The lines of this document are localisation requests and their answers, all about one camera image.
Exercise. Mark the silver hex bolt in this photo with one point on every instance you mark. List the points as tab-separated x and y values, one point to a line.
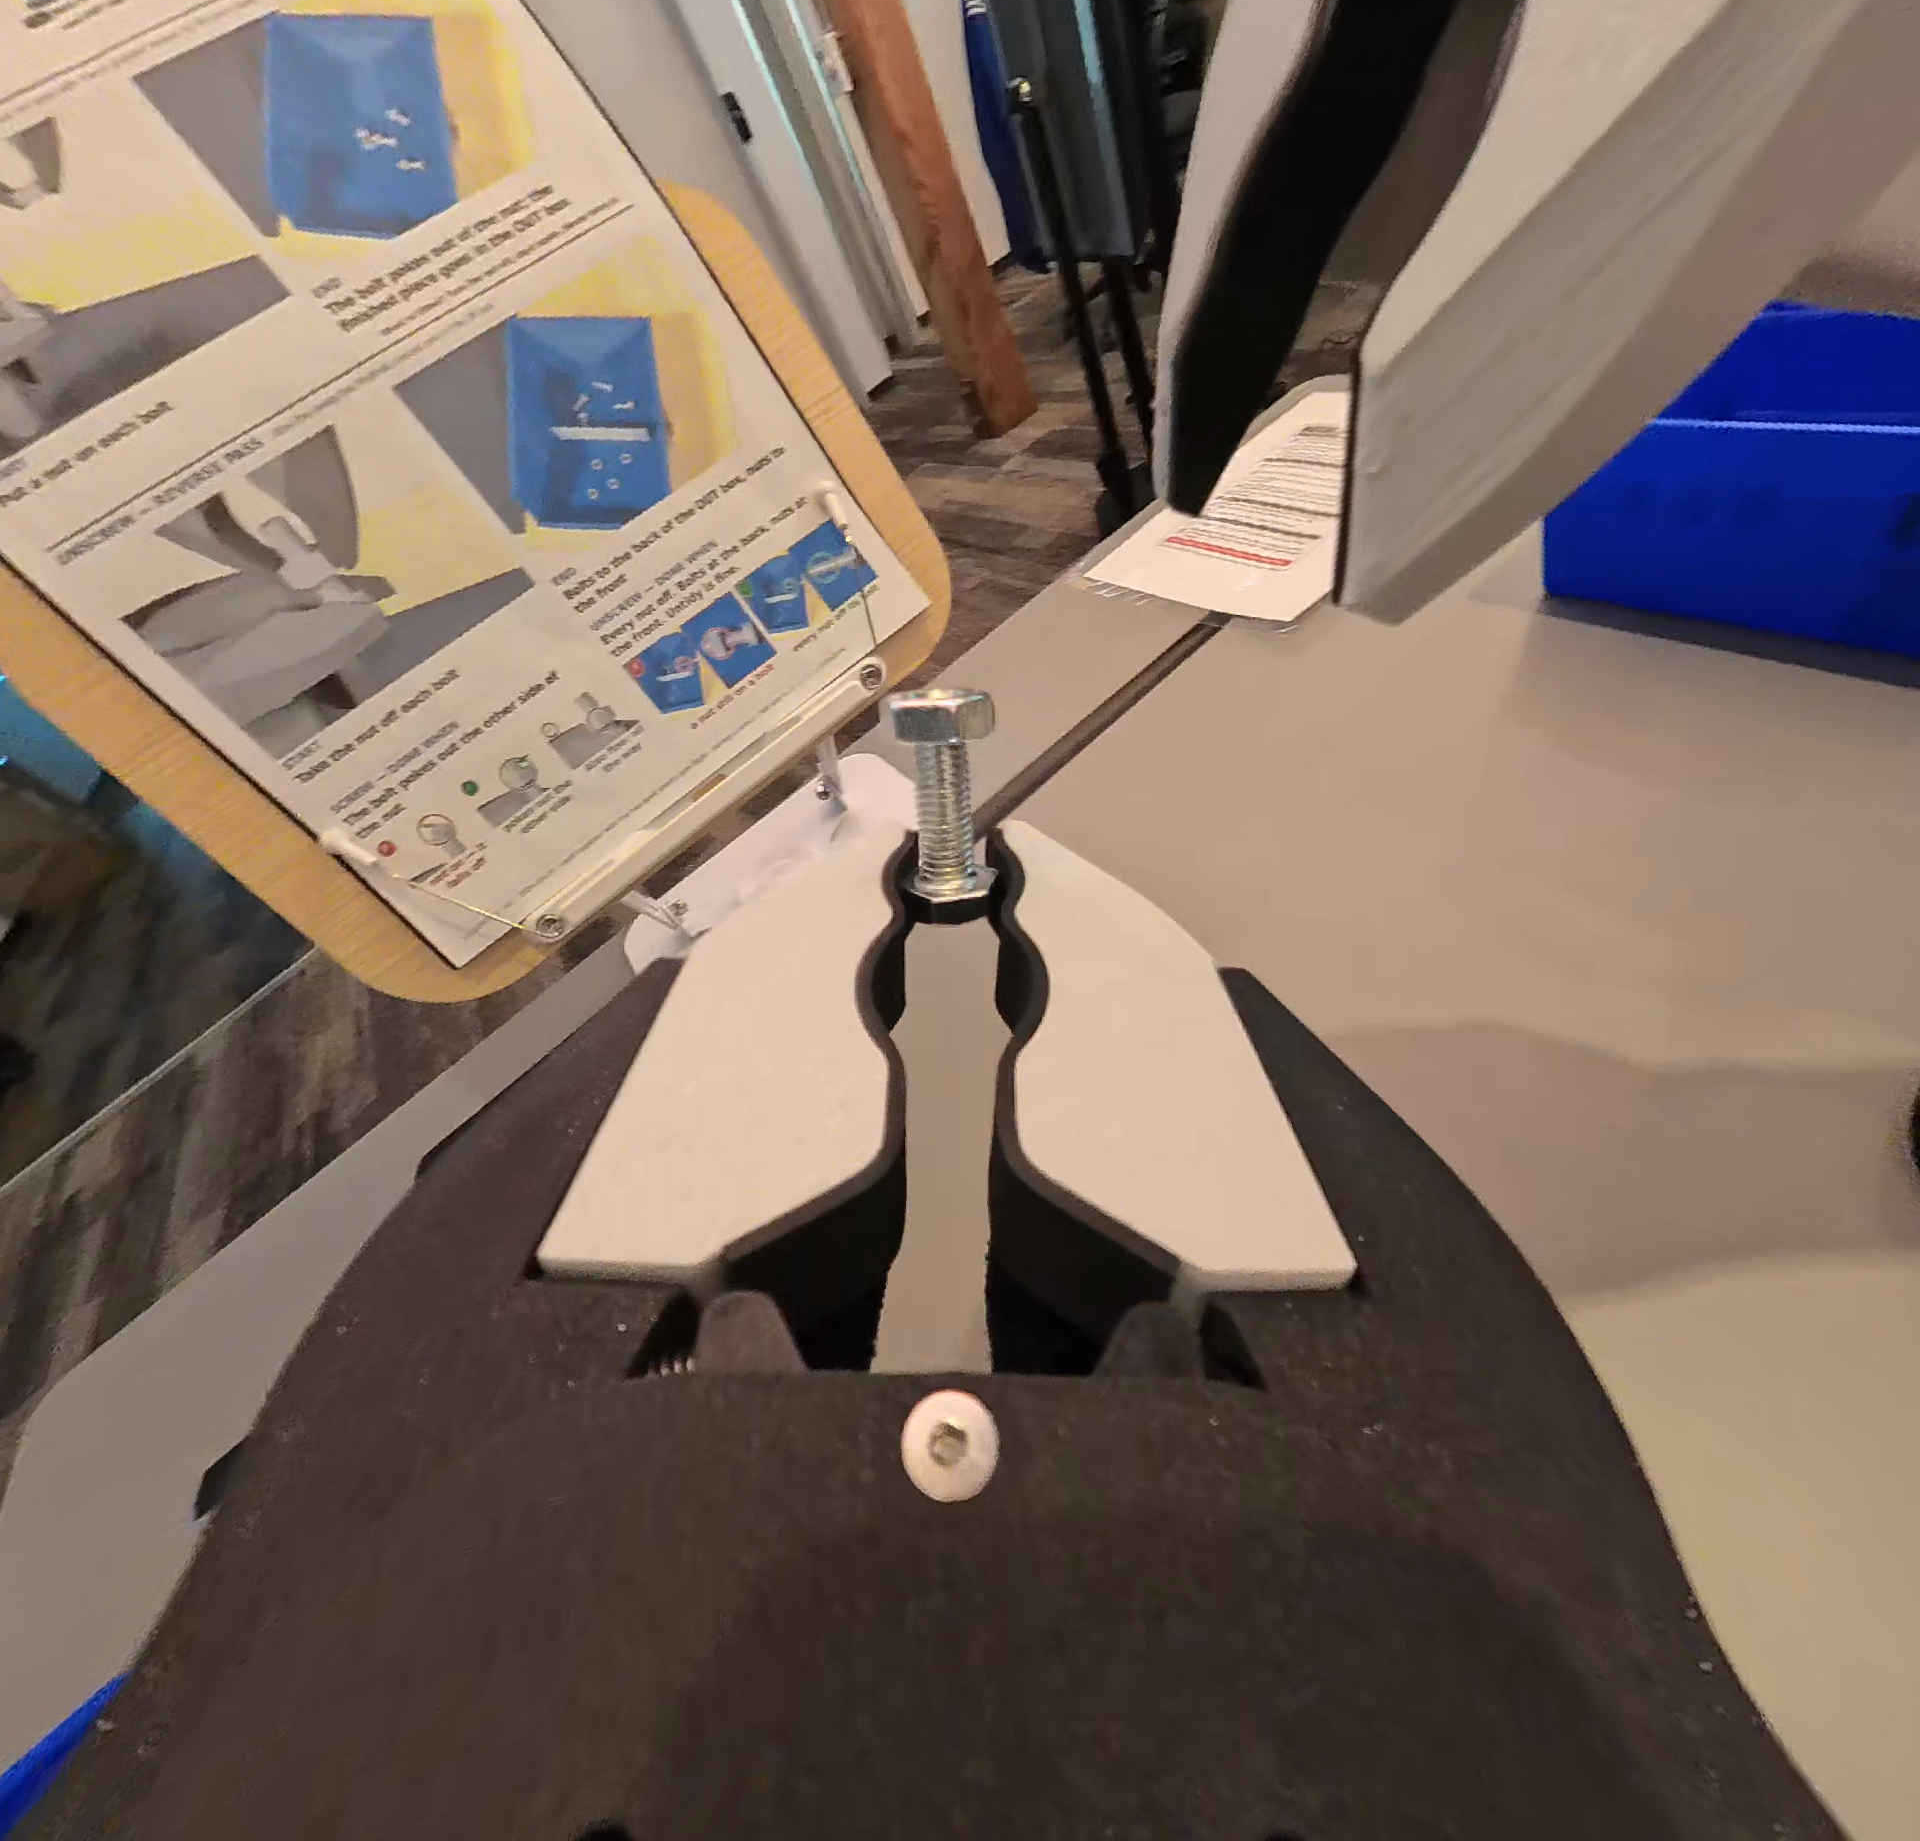
941	791

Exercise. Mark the wooden post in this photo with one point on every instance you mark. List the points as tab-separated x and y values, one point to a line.
915	176

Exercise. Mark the white stand base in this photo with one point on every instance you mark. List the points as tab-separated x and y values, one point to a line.
796	843

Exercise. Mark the black tripod stand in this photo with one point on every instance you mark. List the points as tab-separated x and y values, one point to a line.
1117	372

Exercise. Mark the metal hex nut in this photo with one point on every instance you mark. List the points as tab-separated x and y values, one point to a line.
953	896

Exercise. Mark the printed paper sheet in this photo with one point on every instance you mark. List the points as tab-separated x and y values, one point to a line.
1245	522

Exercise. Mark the blue plastic bin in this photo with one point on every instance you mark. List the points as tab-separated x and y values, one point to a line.
46	1774
1771	522

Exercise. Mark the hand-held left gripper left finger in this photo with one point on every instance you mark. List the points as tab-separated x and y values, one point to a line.
735	1092

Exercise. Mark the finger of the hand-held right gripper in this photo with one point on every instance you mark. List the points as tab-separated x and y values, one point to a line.
1651	146
1215	191

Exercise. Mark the printed instruction sheet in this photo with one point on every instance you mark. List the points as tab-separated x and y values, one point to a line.
451	447

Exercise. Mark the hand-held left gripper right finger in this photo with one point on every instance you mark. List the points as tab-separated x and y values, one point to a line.
1171	1107

